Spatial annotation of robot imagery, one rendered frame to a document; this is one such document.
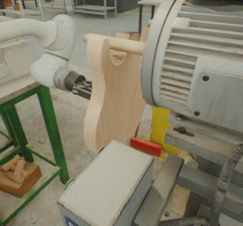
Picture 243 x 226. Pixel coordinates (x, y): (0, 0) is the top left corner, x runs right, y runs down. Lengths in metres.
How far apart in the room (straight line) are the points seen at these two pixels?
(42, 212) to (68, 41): 1.23
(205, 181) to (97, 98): 0.32
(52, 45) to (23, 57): 0.41
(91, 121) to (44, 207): 1.22
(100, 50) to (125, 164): 0.26
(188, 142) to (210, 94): 0.13
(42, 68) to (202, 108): 0.65
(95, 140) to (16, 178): 1.17
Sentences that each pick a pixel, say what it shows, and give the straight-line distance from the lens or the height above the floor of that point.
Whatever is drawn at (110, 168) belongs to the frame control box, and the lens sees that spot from 0.38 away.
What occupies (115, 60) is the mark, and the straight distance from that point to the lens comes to 0.59.
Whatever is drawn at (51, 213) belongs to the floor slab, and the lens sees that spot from 1.68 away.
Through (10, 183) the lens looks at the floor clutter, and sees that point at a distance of 1.76.
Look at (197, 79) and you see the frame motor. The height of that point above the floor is 1.26.
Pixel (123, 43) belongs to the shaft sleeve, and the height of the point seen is 1.26.
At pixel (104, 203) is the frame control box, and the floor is 1.12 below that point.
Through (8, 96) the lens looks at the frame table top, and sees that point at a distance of 1.08.
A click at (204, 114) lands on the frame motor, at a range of 0.37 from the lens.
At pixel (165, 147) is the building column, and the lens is 1.91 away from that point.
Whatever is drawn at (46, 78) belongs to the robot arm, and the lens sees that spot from 0.84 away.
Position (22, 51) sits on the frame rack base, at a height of 1.06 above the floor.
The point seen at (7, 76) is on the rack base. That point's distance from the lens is 1.19.
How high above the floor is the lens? 1.41
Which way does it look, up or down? 33 degrees down
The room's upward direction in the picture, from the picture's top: straight up
